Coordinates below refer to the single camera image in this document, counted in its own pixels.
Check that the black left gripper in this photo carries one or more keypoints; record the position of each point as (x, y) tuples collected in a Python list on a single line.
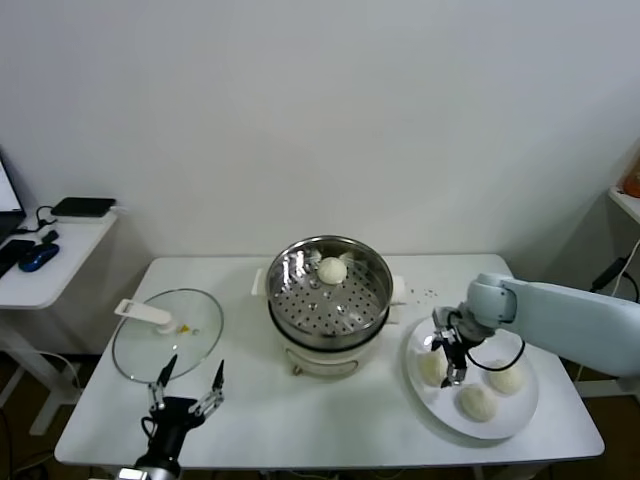
[(177, 415)]

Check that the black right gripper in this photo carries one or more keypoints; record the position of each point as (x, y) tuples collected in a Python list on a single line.
[(454, 347)]

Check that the white steamed baozi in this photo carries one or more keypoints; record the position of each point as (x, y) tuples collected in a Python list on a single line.
[(507, 377), (331, 271), (430, 370), (478, 404)]

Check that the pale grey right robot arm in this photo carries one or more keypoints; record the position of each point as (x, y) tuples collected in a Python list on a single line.
[(575, 315)]

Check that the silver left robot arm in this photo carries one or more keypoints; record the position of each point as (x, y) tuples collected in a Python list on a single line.
[(155, 474)]

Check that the stainless steel steamer basket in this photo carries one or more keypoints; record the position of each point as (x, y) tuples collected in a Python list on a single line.
[(330, 310)]

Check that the white round plate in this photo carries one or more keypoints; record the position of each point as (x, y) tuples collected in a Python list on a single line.
[(440, 410)]

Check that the white electric cooker pot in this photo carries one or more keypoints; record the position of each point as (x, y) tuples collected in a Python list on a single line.
[(320, 357)]

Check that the white side desk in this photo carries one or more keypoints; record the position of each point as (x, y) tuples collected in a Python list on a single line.
[(75, 255)]

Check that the blue computer mouse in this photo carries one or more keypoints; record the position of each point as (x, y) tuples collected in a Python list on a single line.
[(37, 257)]

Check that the small black usb adapter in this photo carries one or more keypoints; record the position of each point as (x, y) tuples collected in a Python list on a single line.
[(50, 236)]

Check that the black flat device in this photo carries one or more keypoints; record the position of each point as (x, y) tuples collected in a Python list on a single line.
[(82, 206)]

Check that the black smartphone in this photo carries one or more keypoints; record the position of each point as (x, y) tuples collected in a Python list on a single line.
[(12, 252)]

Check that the orange object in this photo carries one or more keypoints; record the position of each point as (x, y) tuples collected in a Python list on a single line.
[(632, 180)]

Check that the black laptop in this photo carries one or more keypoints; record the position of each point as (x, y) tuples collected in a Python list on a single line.
[(7, 190)]

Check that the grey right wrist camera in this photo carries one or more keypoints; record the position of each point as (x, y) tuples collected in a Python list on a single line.
[(441, 316)]

